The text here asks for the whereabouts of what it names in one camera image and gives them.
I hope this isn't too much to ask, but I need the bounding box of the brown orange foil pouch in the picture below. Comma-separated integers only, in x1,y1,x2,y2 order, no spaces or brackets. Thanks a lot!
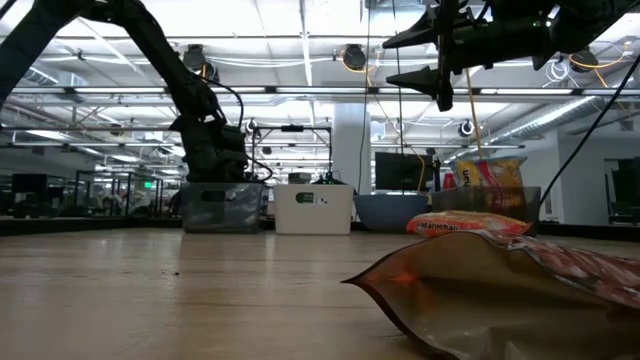
341,229,640,360

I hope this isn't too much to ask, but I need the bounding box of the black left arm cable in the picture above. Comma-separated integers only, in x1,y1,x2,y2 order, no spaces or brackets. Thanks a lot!
204,77,275,184

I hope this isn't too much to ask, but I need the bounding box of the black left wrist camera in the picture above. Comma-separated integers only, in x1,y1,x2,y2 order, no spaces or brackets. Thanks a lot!
221,124,250,169

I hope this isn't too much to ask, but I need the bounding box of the blue yellow noodle packet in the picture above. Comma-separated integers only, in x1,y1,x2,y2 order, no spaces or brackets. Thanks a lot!
452,155,529,211

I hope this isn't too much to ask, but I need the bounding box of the black background frame rig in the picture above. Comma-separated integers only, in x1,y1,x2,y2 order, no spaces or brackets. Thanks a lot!
244,119,334,187

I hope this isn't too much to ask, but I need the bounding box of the white plastic bin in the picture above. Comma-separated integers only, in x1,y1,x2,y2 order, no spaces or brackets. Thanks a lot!
272,183,354,236

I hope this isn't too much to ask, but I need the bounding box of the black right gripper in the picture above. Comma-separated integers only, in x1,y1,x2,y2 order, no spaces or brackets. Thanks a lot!
381,0,552,113

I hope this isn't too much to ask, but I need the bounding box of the black computer monitor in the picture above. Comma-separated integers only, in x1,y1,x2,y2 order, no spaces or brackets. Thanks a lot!
374,151,434,193

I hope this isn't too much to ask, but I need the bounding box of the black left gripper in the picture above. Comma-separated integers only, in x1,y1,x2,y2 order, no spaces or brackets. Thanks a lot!
169,113,236,204

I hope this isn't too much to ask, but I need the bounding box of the small black background monitor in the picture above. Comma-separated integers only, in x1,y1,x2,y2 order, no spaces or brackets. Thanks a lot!
12,173,49,194

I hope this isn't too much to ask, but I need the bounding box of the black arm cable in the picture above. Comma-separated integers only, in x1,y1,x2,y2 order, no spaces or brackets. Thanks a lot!
204,77,275,184
538,52,640,207

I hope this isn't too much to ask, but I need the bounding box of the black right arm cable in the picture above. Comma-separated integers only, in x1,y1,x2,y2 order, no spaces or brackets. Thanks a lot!
538,52,640,207

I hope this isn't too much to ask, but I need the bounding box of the blue bowl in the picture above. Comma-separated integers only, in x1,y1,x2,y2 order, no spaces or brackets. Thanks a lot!
353,193,430,233

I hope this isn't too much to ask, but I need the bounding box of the yellow cable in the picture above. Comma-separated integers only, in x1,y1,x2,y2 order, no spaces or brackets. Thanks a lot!
463,69,487,161

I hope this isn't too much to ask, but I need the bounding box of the orange noodle packet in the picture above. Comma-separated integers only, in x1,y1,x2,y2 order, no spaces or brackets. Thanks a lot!
405,209,533,238

